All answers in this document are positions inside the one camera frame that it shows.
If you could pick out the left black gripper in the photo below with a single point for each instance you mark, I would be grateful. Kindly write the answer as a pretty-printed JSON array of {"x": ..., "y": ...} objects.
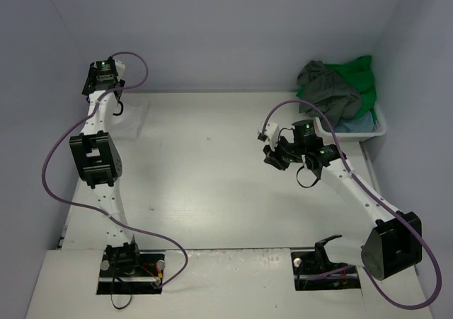
[{"x": 89, "y": 85}]

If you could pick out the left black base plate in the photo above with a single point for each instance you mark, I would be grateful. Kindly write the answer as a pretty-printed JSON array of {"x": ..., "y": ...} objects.
[{"x": 143, "y": 279}]

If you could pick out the grey t shirt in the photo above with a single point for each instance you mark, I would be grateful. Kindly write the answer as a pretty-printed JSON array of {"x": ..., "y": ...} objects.
[{"x": 328, "y": 91}]

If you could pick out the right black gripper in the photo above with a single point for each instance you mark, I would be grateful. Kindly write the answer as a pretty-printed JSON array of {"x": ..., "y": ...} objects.
[{"x": 273, "y": 155}]

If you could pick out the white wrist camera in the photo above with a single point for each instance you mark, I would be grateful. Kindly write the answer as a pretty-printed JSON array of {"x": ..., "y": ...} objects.
[
  {"x": 119, "y": 69},
  {"x": 268, "y": 133}
]

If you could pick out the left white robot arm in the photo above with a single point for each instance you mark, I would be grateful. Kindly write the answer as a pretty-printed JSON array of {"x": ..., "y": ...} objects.
[{"x": 99, "y": 164}]

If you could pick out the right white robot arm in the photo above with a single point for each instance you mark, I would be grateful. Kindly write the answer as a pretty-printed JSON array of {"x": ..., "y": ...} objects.
[{"x": 388, "y": 245}]

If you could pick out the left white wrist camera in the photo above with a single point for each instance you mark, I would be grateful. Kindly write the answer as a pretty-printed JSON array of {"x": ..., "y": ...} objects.
[{"x": 119, "y": 69}]

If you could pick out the white laundry basket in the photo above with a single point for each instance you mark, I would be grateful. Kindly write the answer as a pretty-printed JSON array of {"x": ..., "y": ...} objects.
[{"x": 379, "y": 129}]

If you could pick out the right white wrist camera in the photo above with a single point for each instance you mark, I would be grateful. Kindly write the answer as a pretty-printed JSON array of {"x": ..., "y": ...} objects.
[{"x": 268, "y": 133}]

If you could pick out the green t shirt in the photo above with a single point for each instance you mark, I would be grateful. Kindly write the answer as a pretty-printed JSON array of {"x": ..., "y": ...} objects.
[{"x": 358, "y": 72}]

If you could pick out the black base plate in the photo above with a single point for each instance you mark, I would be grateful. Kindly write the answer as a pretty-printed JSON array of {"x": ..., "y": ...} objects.
[
  {"x": 143, "y": 279},
  {"x": 310, "y": 275}
]

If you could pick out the white t shirt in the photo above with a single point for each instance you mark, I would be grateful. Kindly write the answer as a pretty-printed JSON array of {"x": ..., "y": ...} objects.
[{"x": 129, "y": 124}]

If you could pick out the light blue t shirt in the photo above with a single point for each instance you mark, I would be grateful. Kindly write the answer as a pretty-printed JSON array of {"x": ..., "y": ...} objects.
[{"x": 363, "y": 124}]

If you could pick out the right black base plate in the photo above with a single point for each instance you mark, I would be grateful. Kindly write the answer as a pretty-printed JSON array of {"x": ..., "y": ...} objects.
[{"x": 310, "y": 275}]

